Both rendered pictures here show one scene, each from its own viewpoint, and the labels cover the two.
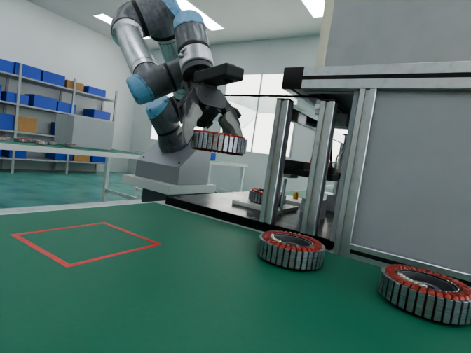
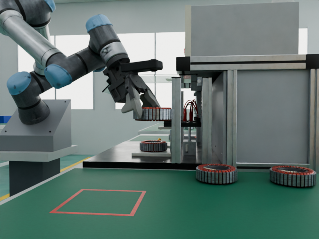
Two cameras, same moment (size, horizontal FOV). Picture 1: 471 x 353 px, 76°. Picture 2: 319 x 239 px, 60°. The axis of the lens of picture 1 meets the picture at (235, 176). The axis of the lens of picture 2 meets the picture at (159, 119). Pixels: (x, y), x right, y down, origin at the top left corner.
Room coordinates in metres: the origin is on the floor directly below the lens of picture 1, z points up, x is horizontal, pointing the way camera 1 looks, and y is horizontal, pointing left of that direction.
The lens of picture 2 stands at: (-0.10, 0.37, 0.94)
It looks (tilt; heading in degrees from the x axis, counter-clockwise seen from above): 2 degrees down; 334
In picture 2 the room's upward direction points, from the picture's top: straight up
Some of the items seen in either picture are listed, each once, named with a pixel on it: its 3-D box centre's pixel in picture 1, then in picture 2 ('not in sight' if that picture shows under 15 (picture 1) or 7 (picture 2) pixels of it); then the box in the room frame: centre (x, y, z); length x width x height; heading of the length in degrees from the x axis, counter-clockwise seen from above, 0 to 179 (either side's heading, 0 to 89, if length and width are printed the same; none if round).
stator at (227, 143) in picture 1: (218, 143); (153, 114); (0.60, 0.04, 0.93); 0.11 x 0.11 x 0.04
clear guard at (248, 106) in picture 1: (271, 115); (153, 86); (0.85, -0.08, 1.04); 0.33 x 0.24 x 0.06; 58
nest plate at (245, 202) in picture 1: (265, 204); (153, 151); (0.91, -0.10, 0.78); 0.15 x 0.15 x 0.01; 58
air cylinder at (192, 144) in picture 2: (313, 208); (189, 147); (0.83, -0.23, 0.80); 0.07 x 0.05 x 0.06; 148
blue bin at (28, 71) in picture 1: (23, 72); not in sight; (5.80, 4.22, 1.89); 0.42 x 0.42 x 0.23; 56
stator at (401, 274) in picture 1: (425, 291); (292, 175); (0.40, -0.27, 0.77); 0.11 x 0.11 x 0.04
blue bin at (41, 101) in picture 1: (40, 102); not in sight; (6.09, 4.05, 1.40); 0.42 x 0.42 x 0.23; 58
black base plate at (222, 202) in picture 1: (285, 208); (160, 151); (1.00, -0.18, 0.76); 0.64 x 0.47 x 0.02; 148
